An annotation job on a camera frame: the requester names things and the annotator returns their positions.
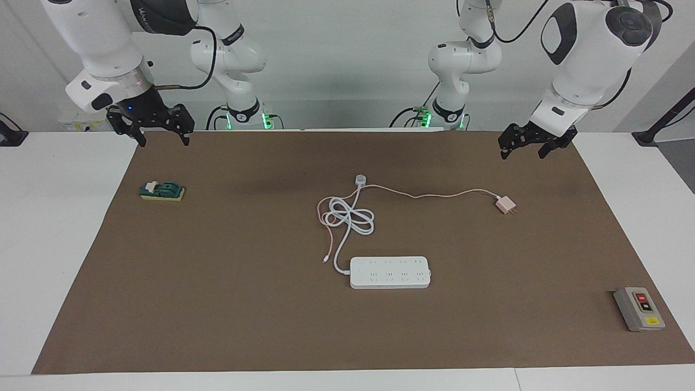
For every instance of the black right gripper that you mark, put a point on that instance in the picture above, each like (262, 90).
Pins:
(146, 117)

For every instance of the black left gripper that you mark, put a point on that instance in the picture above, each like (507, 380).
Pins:
(535, 136)

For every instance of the pink charger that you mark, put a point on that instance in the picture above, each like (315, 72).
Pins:
(505, 205)

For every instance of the white power strip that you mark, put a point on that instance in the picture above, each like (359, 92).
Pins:
(391, 272)

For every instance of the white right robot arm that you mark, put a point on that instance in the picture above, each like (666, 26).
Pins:
(103, 38)

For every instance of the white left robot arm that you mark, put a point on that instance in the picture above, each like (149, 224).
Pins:
(586, 54)

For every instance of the white box yellow labels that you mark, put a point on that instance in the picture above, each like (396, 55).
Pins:
(81, 125)

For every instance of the black desk clamp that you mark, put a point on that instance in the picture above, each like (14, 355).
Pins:
(11, 137)

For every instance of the brown table mat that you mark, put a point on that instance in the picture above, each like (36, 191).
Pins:
(190, 304)

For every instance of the grey button control box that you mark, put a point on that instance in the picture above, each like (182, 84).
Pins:
(639, 309)

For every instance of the green knife switch yellow base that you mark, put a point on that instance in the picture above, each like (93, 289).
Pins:
(162, 190)

